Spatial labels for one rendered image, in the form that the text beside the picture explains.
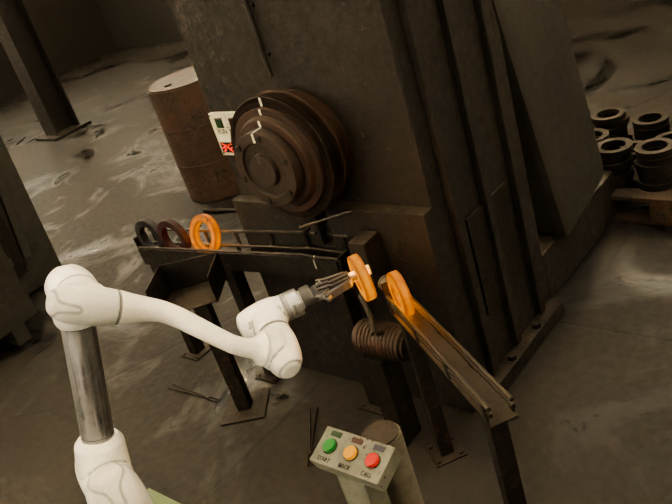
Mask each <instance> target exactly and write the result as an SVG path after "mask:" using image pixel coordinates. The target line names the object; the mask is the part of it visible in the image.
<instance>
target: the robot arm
mask: <svg viewBox="0 0 672 504"><path fill-rule="evenodd" d="M357 280H358V277H357V275H356V274H355V272H354V271H352V272H350V273H348V272H347V271H345V272H344V271H343V272H340V273H337V274H334V275H330V276H327V277H324V278H320V279H316V280H315V281H316V284H314V285H313V286H311V287H310V288H309V286H308V285H305V286H302V287H300V288H298V289H297V291H296V290H295V289H294V288H293V289H290V290H288V291H286V292H284V293H281V294H279V295H277V296H273V297H268V298H265V299H262V300H260V301H258V302H256V303H254V304H252V305H250V306H249V307H247V308H246V309H244V310H243V311H242V312H240V313H239V314H238V315H237V320H236V321H237V326H238V329H239V331H240V333H241V335H242V337H240V336H236V335H234V334H232V333H229V332H227V331H226V330H224V329H222V328H220V327H218V326H216V325H214V324H212V323H210V322H209V321H207V320H205V319H203V318H201V317H199V316H197V315H195V314H194V313H192V312H190V311H188V310H186V309H184V308H182V307H180V306H177V305H175V304H172V303H170V302H167V301H163V300H160V299H155V298H151V297H146V296H142V295H138V294H133V293H130V292H126V291H122V290H117V289H111V288H106V287H103V285H101V284H99V283H98V282H97V280H96V279H95V278H94V276H93V275H92V274H91V273H90V272H89V271H87V270H86V269H85V268H83V267H81V266H78V265H75V264H69V265H63V266H59V267H56V268H55V269H53V270H52V271H51V272H50V273H49V275H48V276H47V278H46V281H45V285H44V290H45V294H46V296H47V298H46V311H47V313H48V314H49V315H50V317H52V319H53V322H54V324H55V326H56V327H57V328H58V329H59V330H61V335H62V341H63V346H64V351H65V357H66V362H67V367H68V373H69V378H70V383H71V389H72V394H73V399H74V404H75V410H76V415H77V420H78V426H79V431H80V437H79V438H78V439H77V441H76V443H75V445H74V455H75V472H76V476H77V479H78V482H79V485H80V487H81V489H82V491H83V493H84V495H85V496H86V501H87V504H153V502H152V500H151V497H150V495H149V494H148V492H147V490H146V488H145V486H144V485H143V483H142V481H141V480H140V478H139V477H138V475H137V474H136V473H135V472H134V470H133V467H132V465H131V460H130V456H129V453H128V450H127V446H126V442H125V438H124V435H123V434H122V433H121V432H120V431H119V430H117V429H115V428H114V427H113V421H112V415H111V410H110V404H109V398H108V392H107V386H106V381H105V375H104V369H103V363H102V357H101V351H100V346H99V340H98V334H97V328H96V326H109V325H122V324H128V323H136V322H146V321H154V322H160V323H164V324H167V325H170V326H172V327H175V328H177V329H179V330H181V331H183V332H185V333H187V334H190V335H192V336H194V337H196V338H198V339H200V340H202V341H204V342H206V343H208V344H210V345H213V346H215V347H217V348H219V349H221V350H223V351H226V352H228V353H231V354H233V355H237V356H240V357H245V358H250V359H253V360H254V361H255V363H256V364H257V365H258V366H262V367H265V368H266V369H268V370H271V372H272V373H273V374H274V375H275V376H277V377H279V378H282V379H287V378H291V377H293V376H295V375H296V374H297V373H298V372H299V370H300V368H301V365H302V362H303V357H302V352H301V348H300V345H299V343H298V340H297V338H296V336H295V334H294V332H293V331H292V330H291V328H290V327H289V324H288V322H289V321H291V320H294V319H295V318H298V317H300V316H302V315H304V314H305V309H306V310H310V309H312V308H314V307H316V306H317V302H319V301H322V300H324V299H325V300H327V302H330V301H331V300H332V299H333V298H335V297H336V296H338V295H340V294H341V293H343V292H345V291H346V290H348V289H349V288H351V287H352V286H353V282H355V281H357Z"/></svg>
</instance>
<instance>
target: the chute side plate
mask: <svg viewBox="0 0 672 504"><path fill-rule="evenodd" d="M138 251H139V253H140V255H141V257H142V259H143V261H144V263H145V264H147V265H150V264H149V262H148V260H153V261H155V262H156V264H157V265H163V264H168V263H172V262H176V261H180V260H185V259H189V258H193V257H197V256H202V255H206V254H210V253H215V252H194V251H174V250H153V249H138ZM218 255H219V257H220V260H221V262H222V265H229V266H230V268H231V271H245V272H259V273H273V274H287V275H301V276H310V277H316V278H324V277H326V274H325V273H332V274H337V273H340V269H339V266H338V263H337V262H335V261H328V260H321V259H314V258H306V257H299V256H278V255H256V254H236V253H218ZM313 260H314V261H315V264H316V267H317V269H316V268H315V265H314V262H313Z"/></svg>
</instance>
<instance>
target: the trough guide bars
mask: <svg viewBox="0 0 672 504"><path fill-rule="evenodd" d="M411 296H412V295H411ZM385 298H386V299H387V303H388V305H389V308H390V311H391V314H392V315H393V314H394V311H395V312H396V314H397V315H398V316H399V317H400V318H401V319H402V320H403V321H404V323H405V324H406V325H407V326H408V327H409V328H410V329H411V331H412V332H413V333H414V336H415V339H416V343H417V344H418V345H419V343H420V342H419V340H420V341H421V342H422V343H423V344H424V345H425V346H426V348H427V349H428V350H429V351H430V352H431V353H432V354H433V355H434V357H435V358H436V359H437V360H438V361H439V362H440V363H441V364H442V366H443V367H444V370H445V373H446V376H447V379H448V380H449V381H450V379H451V377H450V375H451V376H452V377H453V378H454V379H455V380H456V381H457V383H458V384H459V385H460V386H461V387H462V388H463V389H464V391H465V392H466V393H467V394H468V395H469V396H470V397H471V398H472V400H473V401H474V402H475V403H476V404H477V405H478V406H479V407H480V409H481V411H482V414H483V418H484V421H485V423H486V424H487V425H488V423H489V419H491V418H493V415H492V414H491V412H490V411H491V408H490V407H489V406H488V405H487V403H486V402H485V401H484V400H483V399H482V398H481V397H480V396H479V395H478V394H477V393H476V391H475V390H474V389H473V388H472V387H471V386H470V385H469V384H468V383H467V382H466V380H465V379H464V378H463V377H462V376H461V375H460V374H459V373H458V372H457V371H456V369H455V368H454V367H453V366H452V365H451V364H450V363H449V362H448V361H447V360H446V358H445V357H444V356H443V355H442V354H441V353H440V352H439V351H438V350H437V349H436V347H435V346H434V345H433V344H432V343H431V342H430V341H429V340H428V339H427V338H426V337H425V335H424V334H423V333H422V332H421V331H420V330H419V329H418V328H417V327H416V326H415V324H414V323H413V322H412V321H411V320H410V319H409V318H408V317H407V316H406V315H405V313H404V312H403V311H402V310H401V309H400V308H399V307H398V306H397V305H396V304H395V302H394V301H393V300H392V299H391V298H390V297H389V296H388V295H386V296H385ZM412 299H413V302H414V307H415V308H416V309H417V310H418V311H419V312H420V313H421V314H422V315H423V316H424V317H425V318H426V319H427V320H428V322H429V323H430V324H431V325H432V326H433V327H434V328H435V329H436V331H437V333H438V334H439V335H442V336H443V337H444V338H445V339H446V340H447V341H448V342H449V343H450V344H451V345H452V346H453V347H454V348H455V350H456V351H457V352H458V353H459V354H460V355H461V356H462V357H463V358H464V359H465V360H466V361H467V362H468V363H469V366H470V367H471V368H472V369H474V370H476V371H477V372H478V373H479V374H480V375H481V377H482V378H483V379H484V380H485V381H486V382H487V383H488V384H489V385H490V386H491V387H492V388H493V389H494V390H495V391H496V392H497V393H498V394H499V395H500V396H501V397H502V398H503V399H504V400H505V401H506V402H507V403H508V405H509V408H510V409H511V410H512V411H513V412H515V407H516V405H515V404H514V403H513V401H514V398H513V397H512V396H511V394H510V393H509V392H508V391H507V390H505V389H504V388H503V387H502V386H501V385H500V384H499V383H498V382H497V381H496V380H495V379H494V378H493V377H492V376H491V375H490V374H489V373H488V372H487V371H486V370H485V369H484V368H483V367H482V366H481V365H480V364H479V363H478V362H477V361H476V360H475V359H474V358H473V356H472V355H471V354H470V353H469V352H468V351H467V350H466V349H465V348H464V347H463V346H462V345H461V344H460V343H459V342H458V341H457V340H456V339H455V338H454V337H453V336H452V335H451V334H450V333H449V332H448V331H447V330H446V329H445V328H444V327H443V326H442V325H441V324H440V323H439V322H438V321H437V320H436V319H435V318H434V317H433V316H432V315H431V314H430V313H429V312H428V311H427V310H426V309H425V308H424V307H423V306H422V305H421V304H420V303H419V302H418V301H417V300H416V299H415V298H414V297H413V296H412ZM393 310H394V311H393ZM393 316H394V315H393ZM418 338H419V339H418ZM488 418H489V419H488ZM488 426H489V425H488Z"/></svg>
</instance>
